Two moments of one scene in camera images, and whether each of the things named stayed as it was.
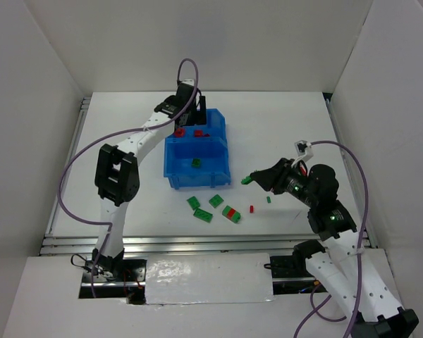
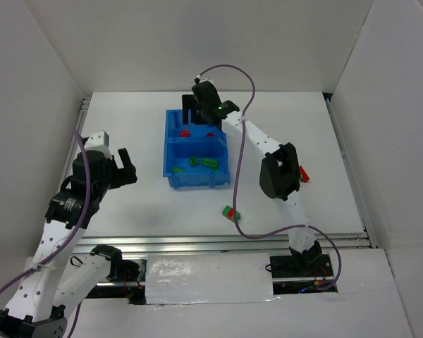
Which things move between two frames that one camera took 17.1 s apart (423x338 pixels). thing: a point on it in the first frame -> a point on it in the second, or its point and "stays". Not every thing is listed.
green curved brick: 194,203 -> 176,170
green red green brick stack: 230,214 stays
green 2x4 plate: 203,215 -> 211,162
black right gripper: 277,176 -> 191,110
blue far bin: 210,136 stays
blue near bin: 213,152 stays
